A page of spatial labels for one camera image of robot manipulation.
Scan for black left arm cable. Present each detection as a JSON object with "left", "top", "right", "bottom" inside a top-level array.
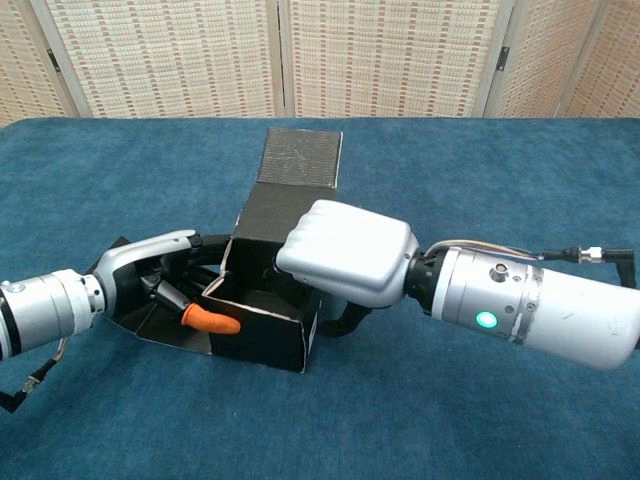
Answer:
[{"left": 0, "top": 337, "right": 69, "bottom": 414}]

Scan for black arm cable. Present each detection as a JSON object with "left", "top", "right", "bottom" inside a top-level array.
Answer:
[
  {"left": 0, "top": 337, "right": 69, "bottom": 414},
  {"left": 514, "top": 243, "right": 640, "bottom": 291}
]

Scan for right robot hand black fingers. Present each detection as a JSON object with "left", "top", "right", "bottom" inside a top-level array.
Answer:
[{"left": 275, "top": 199, "right": 421, "bottom": 339}]

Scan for woven bamboo folding screen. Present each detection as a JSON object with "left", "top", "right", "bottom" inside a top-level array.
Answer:
[{"left": 0, "top": 0, "right": 640, "bottom": 129}]

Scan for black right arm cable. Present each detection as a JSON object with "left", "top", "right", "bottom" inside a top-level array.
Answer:
[{"left": 514, "top": 243, "right": 640, "bottom": 291}]

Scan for black cardboard box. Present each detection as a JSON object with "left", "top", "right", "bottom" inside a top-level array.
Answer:
[{"left": 102, "top": 127, "right": 344, "bottom": 374}]

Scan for left robot hand orange thumb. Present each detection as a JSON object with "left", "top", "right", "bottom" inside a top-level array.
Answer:
[{"left": 92, "top": 229, "right": 242, "bottom": 334}]

